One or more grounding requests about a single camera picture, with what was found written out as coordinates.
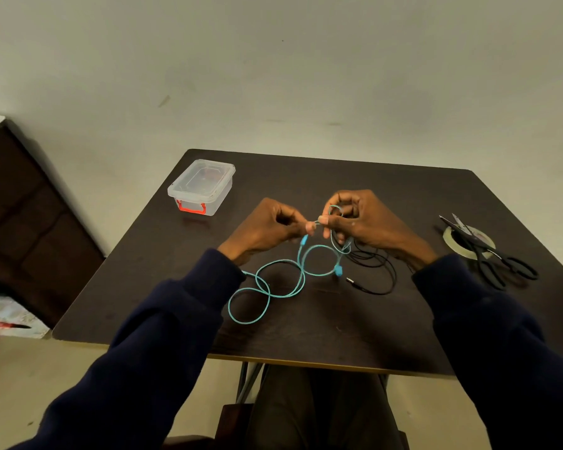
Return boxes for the person's left hand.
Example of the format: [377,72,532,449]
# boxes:
[217,197,318,267]

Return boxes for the person's right hand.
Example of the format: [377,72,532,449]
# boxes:
[318,189,440,273]

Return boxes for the teal cable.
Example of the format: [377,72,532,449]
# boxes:
[227,204,355,326]

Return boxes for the person's left forearm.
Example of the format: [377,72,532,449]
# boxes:
[8,248,247,450]

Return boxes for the person's right forearm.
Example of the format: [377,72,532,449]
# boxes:
[411,254,563,450]

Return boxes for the clear plastic box red latch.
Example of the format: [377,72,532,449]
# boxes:
[167,158,236,217]

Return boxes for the clear tape roll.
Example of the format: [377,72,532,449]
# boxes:
[442,224,496,261]

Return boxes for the black scissors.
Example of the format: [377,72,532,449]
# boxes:
[439,213,540,292]

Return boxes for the metal table legs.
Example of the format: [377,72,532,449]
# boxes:
[236,362,264,404]

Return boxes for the person's dark trousers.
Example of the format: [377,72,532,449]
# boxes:
[243,364,405,450]

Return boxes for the dark wooden cabinet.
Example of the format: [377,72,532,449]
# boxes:
[0,114,107,330]

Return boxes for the patterned cloth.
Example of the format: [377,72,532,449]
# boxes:
[0,294,51,341]

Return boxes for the black cable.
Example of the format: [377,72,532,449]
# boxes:
[331,232,398,297]

